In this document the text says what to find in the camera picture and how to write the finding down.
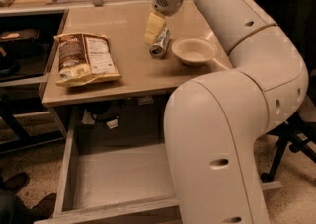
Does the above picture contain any brown leather shoe upper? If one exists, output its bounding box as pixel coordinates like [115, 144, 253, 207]
[3, 172, 30, 193]

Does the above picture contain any brown leather shoe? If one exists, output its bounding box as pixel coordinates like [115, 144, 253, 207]
[3, 172, 30, 193]
[31, 193, 56, 220]

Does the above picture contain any black office chair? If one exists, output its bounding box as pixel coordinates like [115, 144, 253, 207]
[261, 112, 316, 183]

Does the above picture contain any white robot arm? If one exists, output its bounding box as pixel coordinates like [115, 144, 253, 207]
[154, 0, 308, 224]

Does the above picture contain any silver blue redbull can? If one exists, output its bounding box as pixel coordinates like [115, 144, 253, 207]
[149, 28, 170, 59]

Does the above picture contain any brown leather shoe lower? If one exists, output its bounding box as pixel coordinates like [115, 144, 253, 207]
[31, 193, 56, 220]

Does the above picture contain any white paper bowl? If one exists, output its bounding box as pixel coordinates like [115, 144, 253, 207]
[171, 37, 217, 67]

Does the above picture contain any open grey wooden drawer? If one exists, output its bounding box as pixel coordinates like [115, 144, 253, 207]
[37, 96, 282, 224]

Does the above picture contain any brown yellow chip bag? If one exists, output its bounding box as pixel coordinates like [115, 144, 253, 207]
[54, 33, 121, 87]

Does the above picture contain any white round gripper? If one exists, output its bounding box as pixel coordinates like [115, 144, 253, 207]
[143, 0, 183, 44]

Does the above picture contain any black cable with white plug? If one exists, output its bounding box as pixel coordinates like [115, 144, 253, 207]
[86, 101, 121, 129]

